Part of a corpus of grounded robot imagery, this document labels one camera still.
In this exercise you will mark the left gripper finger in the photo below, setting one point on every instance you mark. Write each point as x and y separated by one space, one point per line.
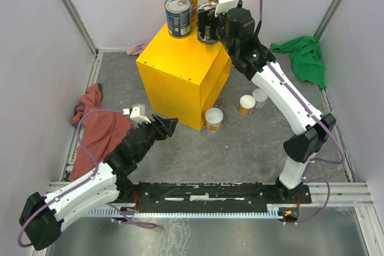
170 125
161 126

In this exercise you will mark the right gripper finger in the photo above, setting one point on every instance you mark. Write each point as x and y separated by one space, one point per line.
207 35
205 18

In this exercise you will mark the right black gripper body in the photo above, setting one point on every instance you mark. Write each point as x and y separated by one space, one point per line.
222 17

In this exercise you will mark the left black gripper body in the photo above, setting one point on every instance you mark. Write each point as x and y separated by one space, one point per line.
152 133

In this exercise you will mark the blue can with pull-tab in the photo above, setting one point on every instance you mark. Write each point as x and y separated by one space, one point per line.
206 6

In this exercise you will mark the blue can metal pull-tab lid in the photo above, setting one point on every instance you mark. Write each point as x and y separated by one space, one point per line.
178 16

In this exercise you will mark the short orange can white lid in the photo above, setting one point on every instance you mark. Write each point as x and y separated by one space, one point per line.
246 104

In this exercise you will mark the short green can clear lid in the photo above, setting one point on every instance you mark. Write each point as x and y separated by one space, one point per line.
260 98

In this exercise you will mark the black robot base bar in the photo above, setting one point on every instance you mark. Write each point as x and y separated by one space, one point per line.
211 197

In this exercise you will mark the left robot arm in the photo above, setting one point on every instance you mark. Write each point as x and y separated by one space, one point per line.
45 217

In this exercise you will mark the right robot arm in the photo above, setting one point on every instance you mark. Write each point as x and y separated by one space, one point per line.
238 32

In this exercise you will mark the red cloth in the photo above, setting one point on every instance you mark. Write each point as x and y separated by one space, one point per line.
102 131

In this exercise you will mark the short can white lid front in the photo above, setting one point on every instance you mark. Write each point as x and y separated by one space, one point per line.
213 119

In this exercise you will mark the yellow open shelf cabinet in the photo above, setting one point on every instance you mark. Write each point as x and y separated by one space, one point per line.
183 77

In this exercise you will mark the pink cloth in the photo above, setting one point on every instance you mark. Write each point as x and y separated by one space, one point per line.
137 49

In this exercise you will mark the green cloth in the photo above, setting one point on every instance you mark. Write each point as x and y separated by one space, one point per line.
305 57

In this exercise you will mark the white slotted cable duct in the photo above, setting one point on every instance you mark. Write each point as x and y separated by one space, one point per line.
271 213

